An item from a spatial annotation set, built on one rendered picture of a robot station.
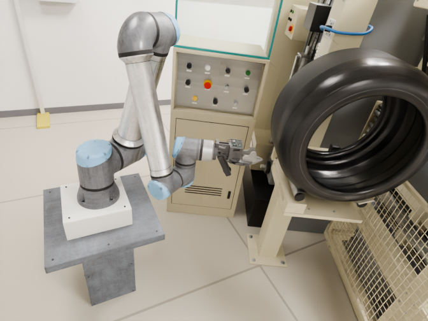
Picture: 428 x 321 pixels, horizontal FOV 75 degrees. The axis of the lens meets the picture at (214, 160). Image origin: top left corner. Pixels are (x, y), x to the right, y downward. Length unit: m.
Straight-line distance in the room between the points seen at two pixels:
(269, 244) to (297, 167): 1.04
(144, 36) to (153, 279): 1.46
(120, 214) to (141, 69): 0.68
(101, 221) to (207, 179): 0.95
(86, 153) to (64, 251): 0.43
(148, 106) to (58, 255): 0.75
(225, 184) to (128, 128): 1.03
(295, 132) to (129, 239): 0.86
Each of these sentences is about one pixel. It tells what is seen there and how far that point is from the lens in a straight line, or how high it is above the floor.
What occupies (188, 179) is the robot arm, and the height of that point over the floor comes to 0.91.
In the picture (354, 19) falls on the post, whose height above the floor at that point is 1.56.
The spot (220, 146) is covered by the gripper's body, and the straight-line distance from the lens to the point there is 1.15.
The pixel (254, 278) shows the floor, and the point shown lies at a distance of 2.05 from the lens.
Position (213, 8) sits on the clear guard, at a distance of 1.68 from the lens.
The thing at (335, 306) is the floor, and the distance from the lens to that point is 2.16.
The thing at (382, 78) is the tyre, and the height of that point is 1.45.
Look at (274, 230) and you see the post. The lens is 1.97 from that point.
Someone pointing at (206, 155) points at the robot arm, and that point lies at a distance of 1.14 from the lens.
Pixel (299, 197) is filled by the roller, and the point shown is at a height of 0.90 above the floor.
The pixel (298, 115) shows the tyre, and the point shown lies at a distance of 1.03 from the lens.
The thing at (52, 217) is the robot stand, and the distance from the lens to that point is 1.56.
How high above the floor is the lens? 1.66
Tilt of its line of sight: 34 degrees down
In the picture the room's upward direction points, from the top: 9 degrees clockwise
